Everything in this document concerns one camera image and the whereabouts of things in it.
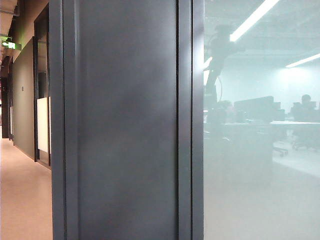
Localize grey ceiling pipe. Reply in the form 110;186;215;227
0;4;20;17

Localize frosted glass partition panel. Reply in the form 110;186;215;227
203;0;320;240

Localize green illuminated exit sign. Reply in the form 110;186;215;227
1;39;22;51

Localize white frosted door film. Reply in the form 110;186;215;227
36;96;50;154

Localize dark corridor doorway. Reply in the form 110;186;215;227
0;55;14;141

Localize grey metal wall column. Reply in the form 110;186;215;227
48;0;205;240

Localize dark framed glass door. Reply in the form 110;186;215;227
32;4;52;168

